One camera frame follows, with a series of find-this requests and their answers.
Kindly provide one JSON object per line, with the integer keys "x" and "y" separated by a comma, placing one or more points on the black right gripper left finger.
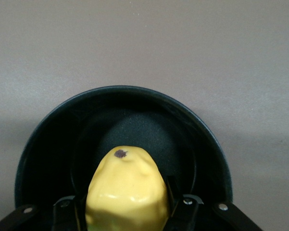
{"x": 65, "y": 216}

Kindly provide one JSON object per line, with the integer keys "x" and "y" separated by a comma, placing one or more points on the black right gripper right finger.
{"x": 182, "y": 214}

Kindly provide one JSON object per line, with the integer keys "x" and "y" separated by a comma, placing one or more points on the yellow potato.
{"x": 127, "y": 187}

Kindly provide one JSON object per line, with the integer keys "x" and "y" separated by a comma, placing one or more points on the dark green bowl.
{"x": 62, "y": 134}

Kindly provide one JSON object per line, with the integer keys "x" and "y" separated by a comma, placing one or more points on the brown table mat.
{"x": 62, "y": 48}

